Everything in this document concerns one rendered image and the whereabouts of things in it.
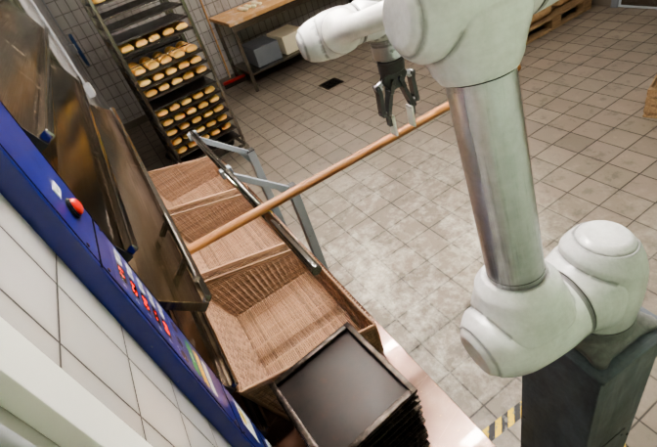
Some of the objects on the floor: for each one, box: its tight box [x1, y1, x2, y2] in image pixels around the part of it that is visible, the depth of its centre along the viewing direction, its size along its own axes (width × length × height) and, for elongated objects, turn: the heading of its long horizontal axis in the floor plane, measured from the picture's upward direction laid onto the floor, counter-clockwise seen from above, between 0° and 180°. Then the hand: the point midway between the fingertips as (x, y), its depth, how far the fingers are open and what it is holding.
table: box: [209, 0, 376, 92], centre depth 587 cm, size 220×80×90 cm, turn 140°
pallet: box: [526, 0, 592, 45], centre depth 493 cm, size 120×80×14 cm, turn 140°
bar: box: [187, 130, 329, 276], centre depth 194 cm, size 31×127×118 cm, turn 50°
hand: (402, 121), depth 129 cm, fingers open, 6 cm apart
